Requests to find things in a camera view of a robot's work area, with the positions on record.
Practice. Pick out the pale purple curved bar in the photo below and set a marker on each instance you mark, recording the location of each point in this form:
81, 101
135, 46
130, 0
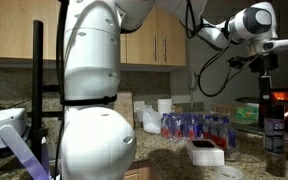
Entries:
20, 150

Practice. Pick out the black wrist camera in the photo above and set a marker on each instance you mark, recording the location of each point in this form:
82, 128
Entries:
237, 62

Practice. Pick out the wooden wall cabinet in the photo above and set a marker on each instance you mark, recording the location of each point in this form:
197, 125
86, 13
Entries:
17, 26

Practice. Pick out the black pole stand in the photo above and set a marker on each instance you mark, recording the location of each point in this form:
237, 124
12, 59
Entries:
37, 66

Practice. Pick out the black bottle with purple label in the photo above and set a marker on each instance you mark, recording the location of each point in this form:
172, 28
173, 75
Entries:
274, 133

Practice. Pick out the white rounded device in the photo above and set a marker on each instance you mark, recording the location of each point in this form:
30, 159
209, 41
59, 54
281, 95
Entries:
4, 120

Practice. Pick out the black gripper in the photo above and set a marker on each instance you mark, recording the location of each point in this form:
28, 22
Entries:
267, 63

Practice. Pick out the black remote-like object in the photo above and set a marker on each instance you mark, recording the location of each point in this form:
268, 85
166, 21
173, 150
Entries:
202, 144

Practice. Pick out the white wall outlet plate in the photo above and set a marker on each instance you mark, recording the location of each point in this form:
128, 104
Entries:
138, 106

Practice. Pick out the wrapped Fiji water bottle pack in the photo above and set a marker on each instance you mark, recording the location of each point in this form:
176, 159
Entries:
175, 128

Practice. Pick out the white wall phone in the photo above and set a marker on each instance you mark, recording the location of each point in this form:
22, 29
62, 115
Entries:
193, 80

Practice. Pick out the wooden cutting board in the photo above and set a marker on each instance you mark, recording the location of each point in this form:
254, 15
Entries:
125, 106

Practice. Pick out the white paper towel roll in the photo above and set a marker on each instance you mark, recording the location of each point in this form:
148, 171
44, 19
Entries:
165, 106

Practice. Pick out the white box with black print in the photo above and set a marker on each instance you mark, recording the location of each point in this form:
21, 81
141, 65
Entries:
205, 156

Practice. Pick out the white plastic bag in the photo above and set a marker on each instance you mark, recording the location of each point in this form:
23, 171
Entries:
151, 121

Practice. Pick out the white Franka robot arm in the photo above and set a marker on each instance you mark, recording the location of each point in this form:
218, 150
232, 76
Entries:
90, 66

